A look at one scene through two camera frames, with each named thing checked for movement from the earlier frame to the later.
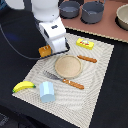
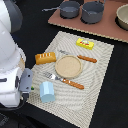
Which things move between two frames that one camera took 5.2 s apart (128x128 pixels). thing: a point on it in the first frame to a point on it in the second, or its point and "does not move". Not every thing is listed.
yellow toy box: x=85 y=43 does not move
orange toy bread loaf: x=45 y=51 to x=44 y=58
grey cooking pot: x=92 y=12 does not move
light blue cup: x=46 y=91 does not move
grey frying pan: x=69 y=9 does not move
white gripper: x=55 y=34 to x=13 y=84
